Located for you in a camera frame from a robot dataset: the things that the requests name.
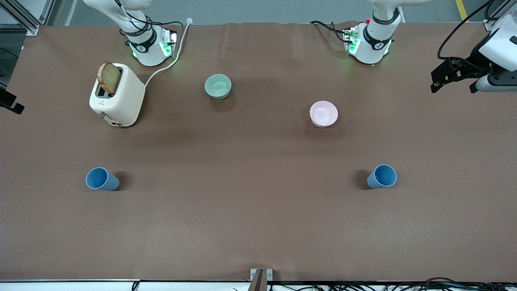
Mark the blue plastic cup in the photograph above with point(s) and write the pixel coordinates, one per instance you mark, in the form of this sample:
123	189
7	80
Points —
383	176
99	179

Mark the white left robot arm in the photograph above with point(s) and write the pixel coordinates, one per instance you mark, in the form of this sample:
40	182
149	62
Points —
373	44

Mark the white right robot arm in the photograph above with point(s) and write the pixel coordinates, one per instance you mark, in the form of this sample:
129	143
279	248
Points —
147	52

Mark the brown bread slice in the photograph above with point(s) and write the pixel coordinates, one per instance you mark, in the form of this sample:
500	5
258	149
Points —
109	79

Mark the cream white toaster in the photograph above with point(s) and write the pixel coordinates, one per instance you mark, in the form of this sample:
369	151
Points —
125	101

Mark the pink bowl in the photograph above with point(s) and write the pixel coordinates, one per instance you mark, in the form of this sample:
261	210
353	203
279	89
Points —
323	114

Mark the green bowl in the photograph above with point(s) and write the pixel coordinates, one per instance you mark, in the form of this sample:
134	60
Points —
218	87

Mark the brown table cover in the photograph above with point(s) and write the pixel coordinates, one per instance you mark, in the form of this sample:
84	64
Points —
258	222

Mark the aluminium frame profile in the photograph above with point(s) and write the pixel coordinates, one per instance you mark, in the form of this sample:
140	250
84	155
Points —
490	25
24	18

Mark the grey metal bracket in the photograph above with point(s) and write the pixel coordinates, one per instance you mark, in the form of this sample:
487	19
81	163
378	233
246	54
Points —
258	279

